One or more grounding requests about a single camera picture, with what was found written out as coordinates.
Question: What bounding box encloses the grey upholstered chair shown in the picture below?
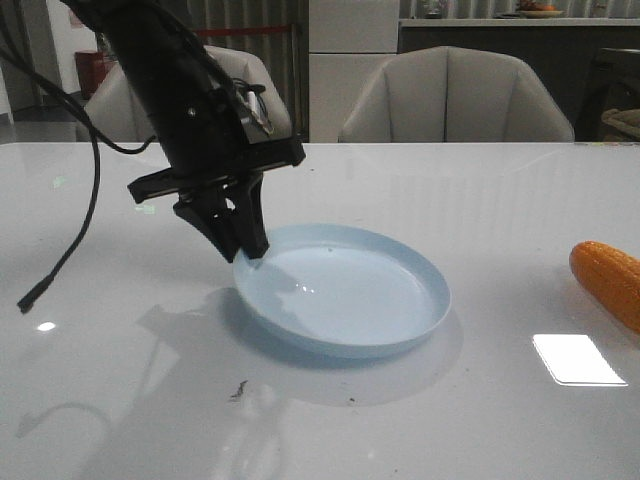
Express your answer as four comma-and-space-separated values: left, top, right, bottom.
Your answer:
84, 46, 293, 143
338, 46, 574, 143

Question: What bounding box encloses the black hanging cable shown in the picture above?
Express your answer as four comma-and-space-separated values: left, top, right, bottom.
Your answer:
0, 4, 156, 314

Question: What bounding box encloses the left grey upholstered chair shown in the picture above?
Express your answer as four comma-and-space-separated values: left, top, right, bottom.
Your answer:
84, 46, 293, 143

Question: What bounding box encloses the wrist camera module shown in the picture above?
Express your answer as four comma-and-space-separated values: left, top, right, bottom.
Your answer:
233, 78, 274, 144

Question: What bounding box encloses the orange corn cob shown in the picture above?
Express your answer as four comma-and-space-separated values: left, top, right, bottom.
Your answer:
569, 241, 639, 333

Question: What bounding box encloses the dark counter with white top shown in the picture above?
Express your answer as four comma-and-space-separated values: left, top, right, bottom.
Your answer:
398, 18, 639, 127

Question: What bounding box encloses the light blue round plate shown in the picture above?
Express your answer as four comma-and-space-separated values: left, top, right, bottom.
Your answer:
233, 224, 451, 359

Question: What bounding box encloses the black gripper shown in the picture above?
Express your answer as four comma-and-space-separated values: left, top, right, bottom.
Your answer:
127, 74, 305, 263

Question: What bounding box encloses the dark chair with cushion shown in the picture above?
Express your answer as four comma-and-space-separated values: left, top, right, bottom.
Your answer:
574, 48, 639, 142

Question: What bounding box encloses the red trash bin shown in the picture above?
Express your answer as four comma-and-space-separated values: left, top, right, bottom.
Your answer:
74, 50, 106, 99

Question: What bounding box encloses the fruit bowl on counter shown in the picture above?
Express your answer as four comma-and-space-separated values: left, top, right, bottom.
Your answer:
516, 0, 564, 19

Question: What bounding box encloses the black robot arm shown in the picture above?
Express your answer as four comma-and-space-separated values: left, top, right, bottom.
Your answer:
68, 1, 305, 261

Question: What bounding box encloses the white cabinet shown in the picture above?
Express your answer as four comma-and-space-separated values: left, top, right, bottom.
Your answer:
308, 1, 400, 143

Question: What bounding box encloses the right grey upholstered chair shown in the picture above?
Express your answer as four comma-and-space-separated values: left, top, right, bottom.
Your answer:
338, 46, 574, 143

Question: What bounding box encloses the red barrier belt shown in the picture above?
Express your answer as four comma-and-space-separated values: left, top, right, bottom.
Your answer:
194, 24, 293, 37

